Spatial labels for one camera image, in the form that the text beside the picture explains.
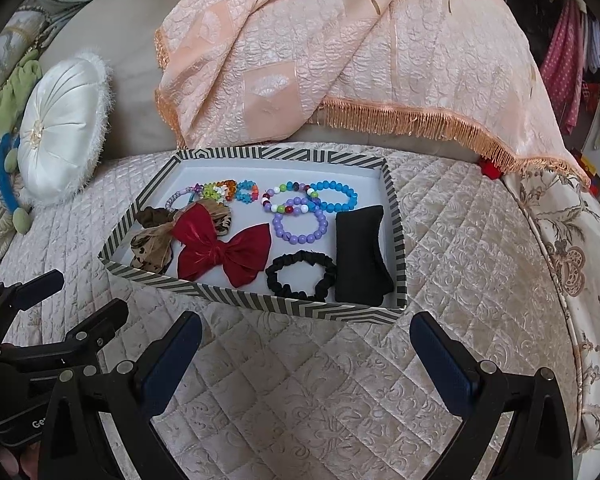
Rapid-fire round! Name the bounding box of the peach fringed blanket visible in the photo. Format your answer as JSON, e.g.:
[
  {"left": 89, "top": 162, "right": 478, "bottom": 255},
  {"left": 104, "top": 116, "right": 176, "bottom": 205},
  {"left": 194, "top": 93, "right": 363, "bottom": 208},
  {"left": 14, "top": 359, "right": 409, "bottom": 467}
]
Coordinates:
[{"left": 154, "top": 0, "right": 593, "bottom": 186}]

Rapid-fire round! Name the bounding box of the mixed colour bead bracelet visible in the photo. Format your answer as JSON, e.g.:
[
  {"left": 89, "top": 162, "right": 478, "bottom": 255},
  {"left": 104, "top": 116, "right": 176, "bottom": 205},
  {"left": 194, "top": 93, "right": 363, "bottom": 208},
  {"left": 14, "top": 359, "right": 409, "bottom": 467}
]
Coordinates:
[{"left": 261, "top": 181, "right": 321, "bottom": 217}]

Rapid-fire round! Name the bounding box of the green plush toy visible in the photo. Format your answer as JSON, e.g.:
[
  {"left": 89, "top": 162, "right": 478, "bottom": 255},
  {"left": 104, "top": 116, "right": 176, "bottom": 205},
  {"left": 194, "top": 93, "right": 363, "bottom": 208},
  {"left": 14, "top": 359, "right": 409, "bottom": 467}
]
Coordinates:
[{"left": 0, "top": 49, "right": 43, "bottom": 138}]

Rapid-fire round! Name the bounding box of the blue plush ring toy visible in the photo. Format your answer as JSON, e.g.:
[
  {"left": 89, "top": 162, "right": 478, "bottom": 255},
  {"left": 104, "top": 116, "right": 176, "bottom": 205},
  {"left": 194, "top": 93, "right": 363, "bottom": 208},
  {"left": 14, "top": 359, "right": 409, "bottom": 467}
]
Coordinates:
[{"left": 0, "top": 132, "right": 33, "bottom": 233}]

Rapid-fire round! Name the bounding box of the striped cardboard tray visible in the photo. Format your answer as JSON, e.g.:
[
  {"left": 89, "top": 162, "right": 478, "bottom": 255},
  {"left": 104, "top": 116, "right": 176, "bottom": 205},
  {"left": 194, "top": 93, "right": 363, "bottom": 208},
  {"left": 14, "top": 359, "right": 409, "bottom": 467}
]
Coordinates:
[{"left": 97, "top": 146, "right": 408, "bottom": 322}]

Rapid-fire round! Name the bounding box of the tan leopard bow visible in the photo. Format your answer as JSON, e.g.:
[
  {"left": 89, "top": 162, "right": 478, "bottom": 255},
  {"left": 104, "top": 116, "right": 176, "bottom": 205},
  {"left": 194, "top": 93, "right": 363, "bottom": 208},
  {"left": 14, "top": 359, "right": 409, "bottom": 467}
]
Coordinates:
[{"left": 130, "top": 199, "right": 233, "bottom": 270}]

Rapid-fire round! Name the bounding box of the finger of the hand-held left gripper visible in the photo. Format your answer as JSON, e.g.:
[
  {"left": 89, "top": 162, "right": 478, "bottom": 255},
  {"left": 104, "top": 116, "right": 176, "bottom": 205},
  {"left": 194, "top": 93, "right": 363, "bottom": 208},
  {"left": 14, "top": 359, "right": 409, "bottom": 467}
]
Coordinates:
[
  {"left": 0, "top": 269, "right": 65, "bottom": 346},
  {"left": 0, "top": 299, "right": 130, "bottom": 366}
]

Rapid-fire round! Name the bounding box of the rainbow flower bead bracelet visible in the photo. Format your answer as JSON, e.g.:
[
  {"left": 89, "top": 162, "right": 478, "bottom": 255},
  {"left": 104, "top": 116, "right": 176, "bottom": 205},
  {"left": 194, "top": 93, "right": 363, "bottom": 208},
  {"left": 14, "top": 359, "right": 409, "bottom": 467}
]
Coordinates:
[{"left": 192, "top": 179, "right": 238, "bottom": 206}]

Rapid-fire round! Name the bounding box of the purple bead bracelet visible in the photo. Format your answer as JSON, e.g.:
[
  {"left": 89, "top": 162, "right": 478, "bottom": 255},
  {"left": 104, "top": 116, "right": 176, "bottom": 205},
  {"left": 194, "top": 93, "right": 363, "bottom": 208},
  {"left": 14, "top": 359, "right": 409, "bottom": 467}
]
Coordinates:
[{"left": 272, "top": 206, "right": 329, "bottom": 246}]

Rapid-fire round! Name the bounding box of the red velvet bow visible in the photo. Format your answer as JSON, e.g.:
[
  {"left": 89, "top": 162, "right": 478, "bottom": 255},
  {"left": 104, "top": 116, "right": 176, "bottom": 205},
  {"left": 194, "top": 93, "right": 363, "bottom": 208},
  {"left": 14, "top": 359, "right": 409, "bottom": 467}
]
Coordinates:
[{"left": 171, "top": 203, "right": 271, "bottom": 289}]

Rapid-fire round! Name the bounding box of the cream floral embroidered cover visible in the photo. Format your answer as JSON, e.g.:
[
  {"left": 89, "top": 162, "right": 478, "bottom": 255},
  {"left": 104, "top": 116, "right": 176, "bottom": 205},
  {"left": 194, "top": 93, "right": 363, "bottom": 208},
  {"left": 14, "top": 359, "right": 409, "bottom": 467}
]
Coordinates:
[{"left": 502, "top": 165, "right": 600, "bottom": 456}]

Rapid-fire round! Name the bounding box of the turquoise flower bead bracelet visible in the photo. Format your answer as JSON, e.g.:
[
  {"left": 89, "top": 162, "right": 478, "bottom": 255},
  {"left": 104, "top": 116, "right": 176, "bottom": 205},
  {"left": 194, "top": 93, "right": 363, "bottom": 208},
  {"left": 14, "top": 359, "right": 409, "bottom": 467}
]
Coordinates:
[{"left": 236, "top": 179, "right": 261, "bottom": 206}]

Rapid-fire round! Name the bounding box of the pink dotted garment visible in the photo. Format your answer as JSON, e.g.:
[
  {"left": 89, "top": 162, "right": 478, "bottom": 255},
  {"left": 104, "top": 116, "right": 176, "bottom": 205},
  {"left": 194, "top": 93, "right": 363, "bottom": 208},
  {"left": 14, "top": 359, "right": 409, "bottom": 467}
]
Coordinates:
[{"left": 539, "top": 0, "right": 586, "bottom": 136}]

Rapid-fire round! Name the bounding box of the black fabric bow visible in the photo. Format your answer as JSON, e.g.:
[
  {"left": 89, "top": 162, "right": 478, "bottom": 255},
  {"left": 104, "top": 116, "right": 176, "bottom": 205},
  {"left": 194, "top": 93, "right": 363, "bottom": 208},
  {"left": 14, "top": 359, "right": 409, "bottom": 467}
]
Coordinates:
[{"left": 335, "top": 205, "right": 396, "bottom": 306}]

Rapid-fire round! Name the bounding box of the white round satin cushion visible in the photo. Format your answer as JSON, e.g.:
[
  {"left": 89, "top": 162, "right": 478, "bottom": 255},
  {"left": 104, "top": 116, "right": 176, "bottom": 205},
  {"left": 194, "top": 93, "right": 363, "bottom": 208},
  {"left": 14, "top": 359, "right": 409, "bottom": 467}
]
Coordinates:
[{"left": 19, "top": 50, "right": 116, "bottom": 207}]

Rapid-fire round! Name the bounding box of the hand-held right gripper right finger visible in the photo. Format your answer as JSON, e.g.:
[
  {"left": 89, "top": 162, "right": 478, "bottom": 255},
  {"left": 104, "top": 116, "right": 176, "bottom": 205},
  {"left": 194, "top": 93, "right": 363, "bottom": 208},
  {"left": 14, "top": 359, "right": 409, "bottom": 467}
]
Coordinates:
[{"left": 409, "top": 311, "right": 573, "bottom": 480}]

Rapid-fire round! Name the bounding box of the black scrunchie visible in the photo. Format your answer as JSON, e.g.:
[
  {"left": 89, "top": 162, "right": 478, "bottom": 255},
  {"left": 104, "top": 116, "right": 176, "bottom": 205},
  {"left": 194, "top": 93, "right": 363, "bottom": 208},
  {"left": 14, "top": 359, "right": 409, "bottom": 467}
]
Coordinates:
[{"left": 265, "top": 250, "right": 338, "bottom": 303}]

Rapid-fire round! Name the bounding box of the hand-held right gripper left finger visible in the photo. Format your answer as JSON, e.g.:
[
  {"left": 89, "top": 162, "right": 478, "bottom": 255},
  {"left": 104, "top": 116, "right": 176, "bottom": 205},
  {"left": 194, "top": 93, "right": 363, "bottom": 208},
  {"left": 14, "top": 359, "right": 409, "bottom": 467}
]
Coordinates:
[{"left": 39, "top": 310, "right": 205, "bottom": 480}]

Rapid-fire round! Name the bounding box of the lilac woven bracelet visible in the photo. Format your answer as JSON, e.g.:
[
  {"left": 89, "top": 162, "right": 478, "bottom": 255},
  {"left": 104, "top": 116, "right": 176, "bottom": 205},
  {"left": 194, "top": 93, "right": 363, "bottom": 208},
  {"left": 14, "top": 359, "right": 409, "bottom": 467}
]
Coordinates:
[{"left": 165, "top": 185, "right": 203, "bottom": 213}]

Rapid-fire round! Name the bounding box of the blue bead bracelet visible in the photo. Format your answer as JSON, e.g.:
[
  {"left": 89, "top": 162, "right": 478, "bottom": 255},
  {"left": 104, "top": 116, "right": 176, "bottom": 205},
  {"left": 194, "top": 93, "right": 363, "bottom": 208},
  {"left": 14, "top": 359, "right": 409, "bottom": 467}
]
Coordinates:
[{"left": 307, "top": 180, "right": 358, "bottom": 212}]

